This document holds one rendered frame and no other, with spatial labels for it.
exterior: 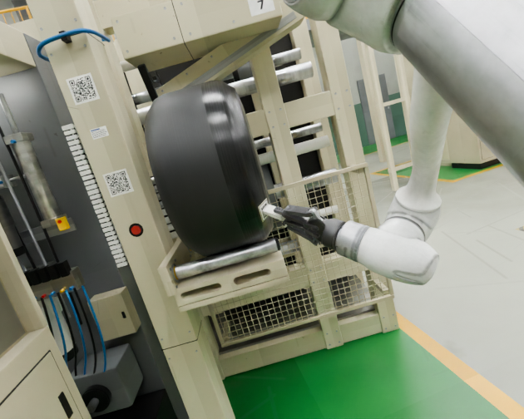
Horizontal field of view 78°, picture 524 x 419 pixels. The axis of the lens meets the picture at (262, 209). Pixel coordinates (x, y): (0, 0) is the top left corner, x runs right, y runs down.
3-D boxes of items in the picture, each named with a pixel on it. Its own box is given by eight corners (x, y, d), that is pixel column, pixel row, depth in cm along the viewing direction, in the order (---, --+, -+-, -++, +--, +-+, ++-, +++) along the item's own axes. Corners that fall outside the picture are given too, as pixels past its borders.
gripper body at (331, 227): (333, 235, 75) (299, 223, 80) (335, 258, 81) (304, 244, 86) (348, 214, 79) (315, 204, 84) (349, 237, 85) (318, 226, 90)
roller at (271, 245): (170, 272, 101) (172, 263, 105) (175, 283, 103) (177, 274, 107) (279, 241, 101) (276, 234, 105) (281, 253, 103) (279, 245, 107)
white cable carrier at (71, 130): (117, 268, 109) (61, 126, 99) (122, 262, 114) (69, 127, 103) (130, 263, 109) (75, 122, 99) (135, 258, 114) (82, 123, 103)
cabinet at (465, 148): (481, 170, 446) (470, 76, 420) (450, 168, 500) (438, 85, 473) (535, 151, 460) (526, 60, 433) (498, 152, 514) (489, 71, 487)
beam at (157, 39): (122, 60, 118) (107, 16, 115) (143, 74, 143) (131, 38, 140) (284, 15, 119) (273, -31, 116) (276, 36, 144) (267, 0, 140)
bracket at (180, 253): (167, 298, 99) (156, 268, 97) (188, 253, 138) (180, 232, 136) (178, 294, 99) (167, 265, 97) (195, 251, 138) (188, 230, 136)
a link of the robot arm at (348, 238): (356, 269, 78) (333, 260, 81) (371, 244, 82) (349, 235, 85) (355, 245, 72) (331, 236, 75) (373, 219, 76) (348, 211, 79)
